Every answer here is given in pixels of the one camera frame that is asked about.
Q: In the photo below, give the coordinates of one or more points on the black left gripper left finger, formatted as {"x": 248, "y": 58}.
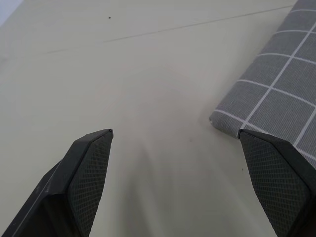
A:
{"x": 74, "y": 182}

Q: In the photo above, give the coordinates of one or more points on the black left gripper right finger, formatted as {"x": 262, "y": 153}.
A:
{"x": 279, "y": 182}

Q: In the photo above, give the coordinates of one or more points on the grey checked folded cloth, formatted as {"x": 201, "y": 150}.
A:
{"x": 279, "y": 81}

